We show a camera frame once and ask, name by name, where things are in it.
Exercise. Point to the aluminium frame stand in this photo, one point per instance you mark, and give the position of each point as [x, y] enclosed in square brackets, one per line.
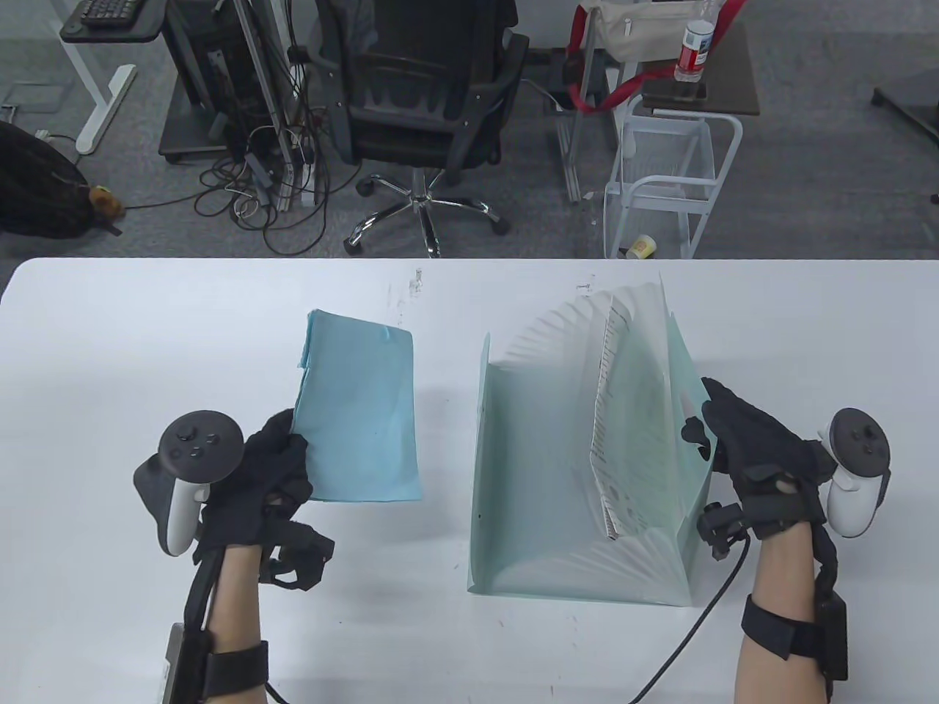
[293, 191]
[572, 169]

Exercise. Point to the clear water bottle red label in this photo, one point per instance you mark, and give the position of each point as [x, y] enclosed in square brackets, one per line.
[693, 51]

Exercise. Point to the black computer tower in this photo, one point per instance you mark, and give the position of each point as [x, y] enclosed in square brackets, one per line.
[198, 66]

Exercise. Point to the black keyboard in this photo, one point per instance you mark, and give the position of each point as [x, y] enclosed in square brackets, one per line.
[106, 11]

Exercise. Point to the black stand base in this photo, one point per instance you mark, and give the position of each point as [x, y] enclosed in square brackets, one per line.
[910, 110]

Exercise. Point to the black office chair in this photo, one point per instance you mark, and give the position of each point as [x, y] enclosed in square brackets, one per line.
[411, 125]

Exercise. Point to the black backpack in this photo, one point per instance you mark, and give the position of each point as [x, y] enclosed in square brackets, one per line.
[37, 187]

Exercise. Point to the person's left hand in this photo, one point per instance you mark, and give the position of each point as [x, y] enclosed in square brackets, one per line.
[271, 469]

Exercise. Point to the white rolling cart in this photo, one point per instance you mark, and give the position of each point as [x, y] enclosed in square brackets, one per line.
[667, 150]

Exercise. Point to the beige bag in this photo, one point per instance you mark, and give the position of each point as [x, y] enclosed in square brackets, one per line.
[638, 33]

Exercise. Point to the person's right hand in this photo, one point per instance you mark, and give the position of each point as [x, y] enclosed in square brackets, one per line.
[770, 462]

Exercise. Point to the black desk white legs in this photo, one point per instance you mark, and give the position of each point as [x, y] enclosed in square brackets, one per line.
[110, 88]

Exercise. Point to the black wrist sensor box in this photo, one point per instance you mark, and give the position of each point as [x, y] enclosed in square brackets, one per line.
[832, 638]
[183, 660]

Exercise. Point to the black and white controller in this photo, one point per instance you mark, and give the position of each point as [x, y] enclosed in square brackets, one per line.
[198, 440]
[855, 506]

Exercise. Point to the person's right forearm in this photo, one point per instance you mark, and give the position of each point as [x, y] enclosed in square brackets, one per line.
[777, 579]

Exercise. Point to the brown plush toy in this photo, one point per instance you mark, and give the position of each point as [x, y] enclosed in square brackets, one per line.
[106, 202]

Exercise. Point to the blue paper document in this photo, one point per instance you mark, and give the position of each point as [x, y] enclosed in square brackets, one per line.
[359, 411]

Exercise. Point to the paper cup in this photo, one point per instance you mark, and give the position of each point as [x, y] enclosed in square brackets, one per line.
[642, 248]

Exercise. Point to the dark brown side table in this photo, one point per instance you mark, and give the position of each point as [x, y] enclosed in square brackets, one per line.
[733, 81]

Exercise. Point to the black phone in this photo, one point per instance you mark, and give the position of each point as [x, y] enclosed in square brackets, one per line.
[664, 89]

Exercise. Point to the printed worksheet document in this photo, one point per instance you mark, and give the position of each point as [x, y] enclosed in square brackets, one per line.
[609, 411]

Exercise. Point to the person's left forearm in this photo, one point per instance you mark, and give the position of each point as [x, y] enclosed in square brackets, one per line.
[235, 609]

